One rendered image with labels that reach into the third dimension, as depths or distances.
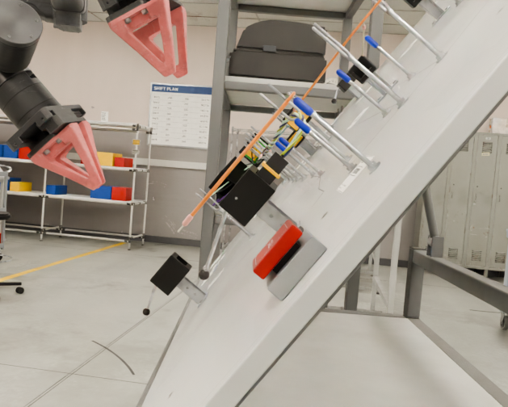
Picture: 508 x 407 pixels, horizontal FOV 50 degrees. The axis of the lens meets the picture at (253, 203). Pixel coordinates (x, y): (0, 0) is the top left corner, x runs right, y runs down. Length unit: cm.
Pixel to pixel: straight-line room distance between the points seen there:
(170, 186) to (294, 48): 681
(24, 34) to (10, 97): 8
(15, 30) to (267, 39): 119
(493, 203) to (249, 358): 750
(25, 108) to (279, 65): 115
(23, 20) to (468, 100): 46
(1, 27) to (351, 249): 43
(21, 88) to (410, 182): 46
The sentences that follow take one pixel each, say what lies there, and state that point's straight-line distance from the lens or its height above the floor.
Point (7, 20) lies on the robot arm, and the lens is 66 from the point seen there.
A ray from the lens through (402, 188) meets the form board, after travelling 41.
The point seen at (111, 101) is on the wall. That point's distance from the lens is 884.
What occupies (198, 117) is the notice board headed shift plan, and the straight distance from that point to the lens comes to 835.
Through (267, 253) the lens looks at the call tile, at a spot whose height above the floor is 111.
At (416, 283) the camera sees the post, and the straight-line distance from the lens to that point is 164.
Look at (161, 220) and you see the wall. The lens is 850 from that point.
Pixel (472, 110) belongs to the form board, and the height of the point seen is 123.
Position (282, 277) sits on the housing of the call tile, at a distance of 44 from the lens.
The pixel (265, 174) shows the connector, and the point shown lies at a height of 117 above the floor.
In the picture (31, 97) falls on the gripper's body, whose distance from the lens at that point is 69.
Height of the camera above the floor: 117
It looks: 3 degrees down
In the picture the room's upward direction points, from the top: 5 degrees clockwise
